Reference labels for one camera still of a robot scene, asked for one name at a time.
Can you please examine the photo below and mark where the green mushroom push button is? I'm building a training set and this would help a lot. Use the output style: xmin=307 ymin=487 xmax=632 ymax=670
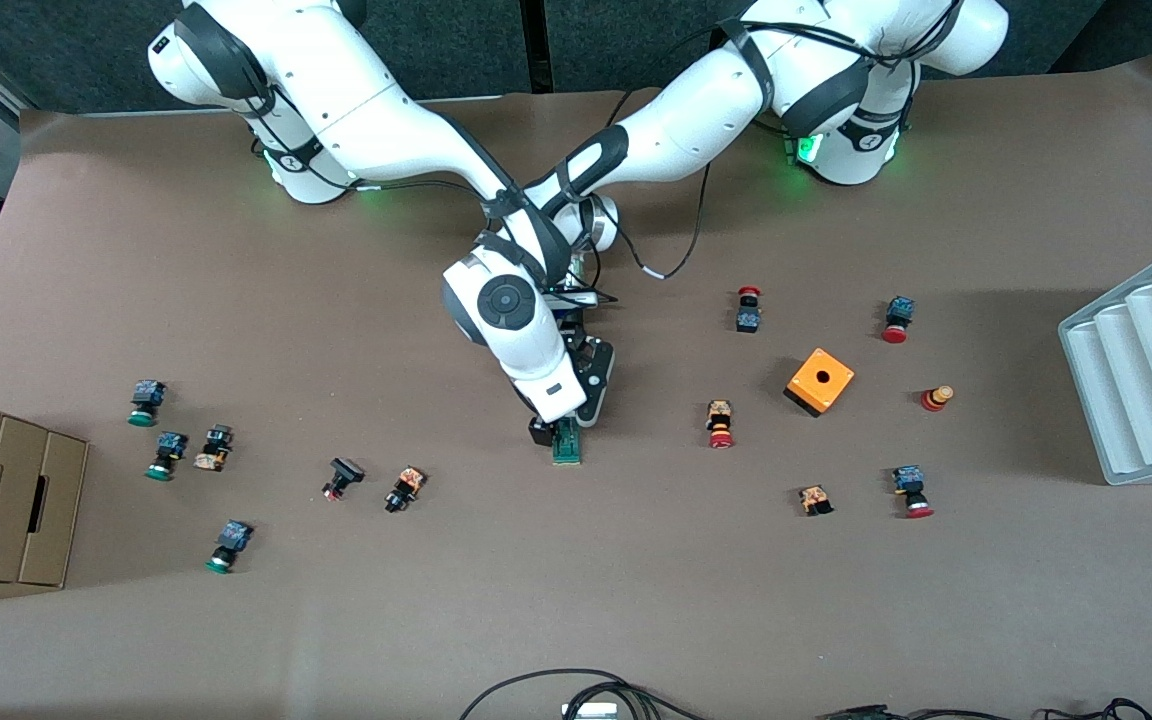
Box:
xmin=145 ymin=431 xmax=189 ymax=482
xmin=127 ymin=380 xmax=168 ymax=429
xmin=204 ymin=519 xmax=255 ymax=575

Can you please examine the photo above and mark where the brown cardboard box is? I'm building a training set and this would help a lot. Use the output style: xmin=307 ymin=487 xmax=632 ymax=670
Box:
xmin=0 ymin=392 xmax=90 ymax=589

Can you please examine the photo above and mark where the grey ribbed plastic tray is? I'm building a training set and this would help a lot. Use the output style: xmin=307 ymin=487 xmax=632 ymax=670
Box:
xmin=1057 ymin=238 xmax=1152 ymax=487

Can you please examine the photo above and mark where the red mushroom button blue block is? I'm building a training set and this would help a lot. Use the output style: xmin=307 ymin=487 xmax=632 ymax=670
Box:
xmin=891 ymin=465 xmax=935 ymax=520
xmin=880 ymin=295 xmax=916 ymax=345

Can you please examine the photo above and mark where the black flat-head switch red block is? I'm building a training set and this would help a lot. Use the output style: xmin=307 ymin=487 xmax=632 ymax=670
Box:
xmin=321 ymin=456 xmax=367 ymax=502

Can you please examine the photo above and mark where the orange button enclosure box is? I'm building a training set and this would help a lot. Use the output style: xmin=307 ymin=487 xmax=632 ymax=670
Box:
xmin=783 ymin=347 xmax=856 ymax=419

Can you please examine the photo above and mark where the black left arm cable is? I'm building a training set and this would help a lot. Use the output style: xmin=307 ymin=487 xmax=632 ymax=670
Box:
xmin=616 ymin=160 xmax=717 ymax=283

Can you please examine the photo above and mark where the black vertical post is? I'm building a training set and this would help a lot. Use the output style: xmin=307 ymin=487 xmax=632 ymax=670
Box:
xmin=519 ymin=0 xmax=549 ymax=96

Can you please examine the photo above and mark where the black selector switch orange block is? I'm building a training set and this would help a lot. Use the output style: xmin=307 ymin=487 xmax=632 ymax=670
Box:
xmin=383 ymin=465 xmax=427 ymax=515
xmin=193 ymin=424 xmax=235 ymax=473

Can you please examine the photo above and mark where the black looped cable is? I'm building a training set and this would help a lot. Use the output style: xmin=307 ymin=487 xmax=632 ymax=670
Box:
xmin=458 ymin=668 xmax=707 ymax=720

